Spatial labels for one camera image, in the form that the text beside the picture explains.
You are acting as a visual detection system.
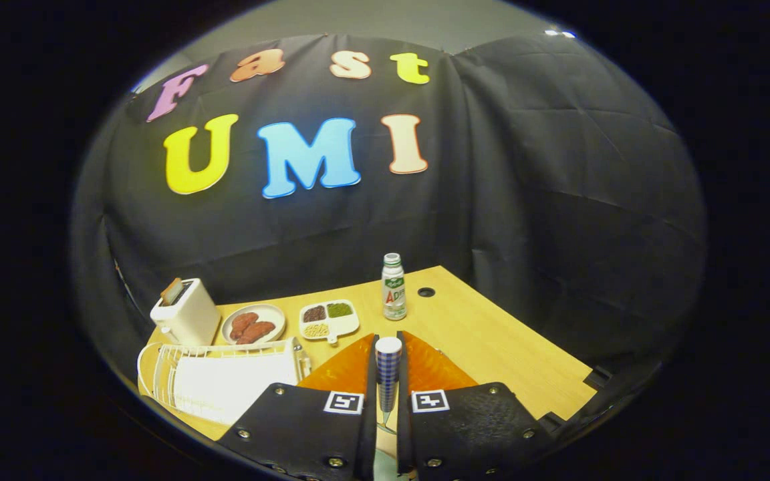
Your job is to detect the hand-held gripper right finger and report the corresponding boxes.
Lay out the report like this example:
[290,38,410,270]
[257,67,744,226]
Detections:
[396,331,559,481]

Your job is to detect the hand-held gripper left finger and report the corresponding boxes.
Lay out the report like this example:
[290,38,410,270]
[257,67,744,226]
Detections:
[217,333,379,481]

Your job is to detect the white wire dish rack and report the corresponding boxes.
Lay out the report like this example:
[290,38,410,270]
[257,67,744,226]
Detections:
[136,337,312,427]

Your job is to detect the pale green plate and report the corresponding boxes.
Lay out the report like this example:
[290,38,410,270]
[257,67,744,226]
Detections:
[373,411,419,481]

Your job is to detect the blue checkered handle spoon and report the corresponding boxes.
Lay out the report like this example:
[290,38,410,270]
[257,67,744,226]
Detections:
[374,336,404,435]

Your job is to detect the white divided bean dish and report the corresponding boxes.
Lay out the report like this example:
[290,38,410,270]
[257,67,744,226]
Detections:
[299,299,360,345]

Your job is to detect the round beige meat dish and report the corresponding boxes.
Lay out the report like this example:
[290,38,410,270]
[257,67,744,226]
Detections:
[221,303,287,346]

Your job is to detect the brown meat piece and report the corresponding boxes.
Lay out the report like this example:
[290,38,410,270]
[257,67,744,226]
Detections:
[229,312,260,341]
[238,321,277,345]

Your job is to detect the white toaster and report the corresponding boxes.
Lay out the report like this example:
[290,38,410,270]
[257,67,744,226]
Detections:
[150,278,222,347]

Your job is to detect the white green label bottle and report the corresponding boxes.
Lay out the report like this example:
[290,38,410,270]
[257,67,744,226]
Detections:
[382,253,407,321]

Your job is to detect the black backdrop cloth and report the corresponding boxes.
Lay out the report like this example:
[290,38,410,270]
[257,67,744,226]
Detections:
[70,33,707,428]

